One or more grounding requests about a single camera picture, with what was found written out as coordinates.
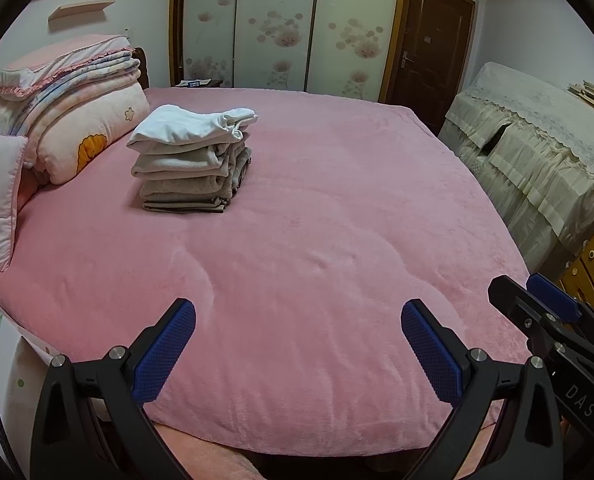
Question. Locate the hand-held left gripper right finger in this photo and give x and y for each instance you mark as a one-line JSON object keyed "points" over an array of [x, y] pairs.
{"points": [[432, 355]]}

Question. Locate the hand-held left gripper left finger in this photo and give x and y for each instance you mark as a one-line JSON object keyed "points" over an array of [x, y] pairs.
{"points": [[167, 350]]}

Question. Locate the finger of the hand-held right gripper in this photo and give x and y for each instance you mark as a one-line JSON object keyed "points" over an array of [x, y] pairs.
{"points": [[514, 297], [554, 295]]}

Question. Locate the white printed sweatshirt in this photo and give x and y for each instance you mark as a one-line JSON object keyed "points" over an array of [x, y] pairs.
{"points": [[177, 125]]}

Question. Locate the lace covered furniture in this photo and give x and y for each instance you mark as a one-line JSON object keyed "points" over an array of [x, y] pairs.
{"points": [[537, 160]]}

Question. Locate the folded grey-brown garment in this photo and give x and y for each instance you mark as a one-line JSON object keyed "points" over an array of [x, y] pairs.
{"points": [[182, 205]]}

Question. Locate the folded beige fleece garment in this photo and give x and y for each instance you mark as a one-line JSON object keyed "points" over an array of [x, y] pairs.
{"points": [[187, 187]]}

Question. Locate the white dotted bed skirt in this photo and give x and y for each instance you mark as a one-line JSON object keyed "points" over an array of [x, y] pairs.
{"points": [[2, 360]]}

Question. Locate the pink plush bed blanket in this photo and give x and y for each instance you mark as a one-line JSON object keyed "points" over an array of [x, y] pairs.
{"points": [[302, 235]]}

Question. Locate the folded light grey garment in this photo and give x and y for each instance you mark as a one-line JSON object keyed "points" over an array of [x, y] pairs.
{"points": [[177, 162]]}

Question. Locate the folded plaid garment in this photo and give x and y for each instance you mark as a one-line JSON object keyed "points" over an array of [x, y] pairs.
{"points": [[242, 165]]}

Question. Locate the cream flower print quilt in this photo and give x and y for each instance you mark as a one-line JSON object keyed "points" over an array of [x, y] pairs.
{"points": [[82, 130]]}

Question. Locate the brown wooden door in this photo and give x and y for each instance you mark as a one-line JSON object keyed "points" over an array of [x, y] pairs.
{"points": [[432, 45]]}

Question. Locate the dark bedside table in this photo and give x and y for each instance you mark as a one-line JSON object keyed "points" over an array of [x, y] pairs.
{"points": [[197, 83]]}

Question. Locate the striped folded blanket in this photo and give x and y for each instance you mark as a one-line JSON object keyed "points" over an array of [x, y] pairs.
{"points": [[77, 90]]}

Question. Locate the dark wooden headboard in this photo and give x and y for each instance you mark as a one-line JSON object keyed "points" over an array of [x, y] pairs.
{"points": [[141, 67]]}

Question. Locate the pink ruffled folded blanket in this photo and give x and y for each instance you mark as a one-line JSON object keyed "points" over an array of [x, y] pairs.
{"points": [[57, 62]]}

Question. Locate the floral sliding door wardrobe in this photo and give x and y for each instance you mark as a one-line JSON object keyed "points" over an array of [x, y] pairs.
{"points": [[277, 25]]}

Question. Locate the pink wall shelf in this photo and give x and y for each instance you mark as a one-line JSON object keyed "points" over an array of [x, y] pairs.
{"points": [[79, 10]]}

